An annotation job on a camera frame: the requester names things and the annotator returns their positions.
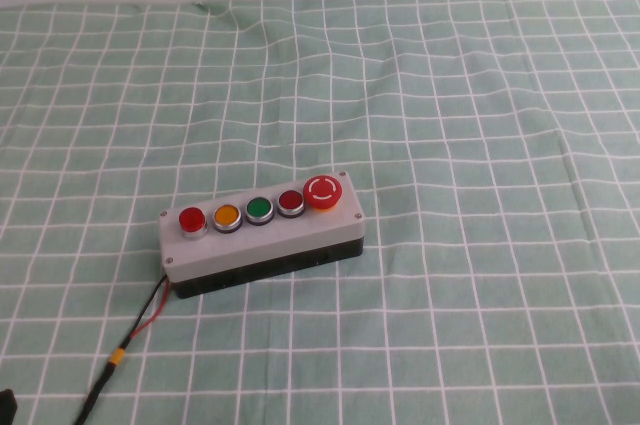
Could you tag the grey black button control box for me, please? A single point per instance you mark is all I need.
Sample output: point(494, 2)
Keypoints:
point(280, 240)

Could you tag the green flat push button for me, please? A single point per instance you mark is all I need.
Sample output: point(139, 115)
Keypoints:
point(258, 208)

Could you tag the red domed push button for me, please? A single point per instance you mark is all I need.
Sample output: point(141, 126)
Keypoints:
point(192, 220)

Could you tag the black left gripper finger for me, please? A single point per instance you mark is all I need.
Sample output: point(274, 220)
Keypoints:
point(7, 407)

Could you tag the yellow flat push button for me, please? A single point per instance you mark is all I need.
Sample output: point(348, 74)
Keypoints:
point(226, 215)

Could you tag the dark red flat push button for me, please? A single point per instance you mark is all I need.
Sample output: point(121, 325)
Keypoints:
point(291, 200)

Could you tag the green white checkered tablecloth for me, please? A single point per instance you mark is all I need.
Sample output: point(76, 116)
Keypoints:
point(450, 145)

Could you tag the red emergency stop mushroom button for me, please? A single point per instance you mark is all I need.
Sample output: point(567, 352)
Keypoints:
point(322, 190)

